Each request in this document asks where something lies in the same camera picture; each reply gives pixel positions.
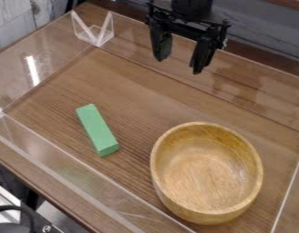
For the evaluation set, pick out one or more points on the brown wooden bowl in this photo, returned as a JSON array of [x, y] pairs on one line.
[[207, 172]]

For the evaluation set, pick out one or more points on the black metal table frame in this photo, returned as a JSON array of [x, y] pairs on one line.
[[37, 216]]

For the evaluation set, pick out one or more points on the green rectangular block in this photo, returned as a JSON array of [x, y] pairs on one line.
[[99, 132]]

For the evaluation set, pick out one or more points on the clear acrylic corner bracket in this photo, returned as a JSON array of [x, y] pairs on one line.
[[96, 35]]

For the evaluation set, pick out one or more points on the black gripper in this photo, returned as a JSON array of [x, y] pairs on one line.
[[187, 18]]

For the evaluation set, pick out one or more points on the clear acrylic tray wall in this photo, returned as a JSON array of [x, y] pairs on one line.
[[52, 73]]

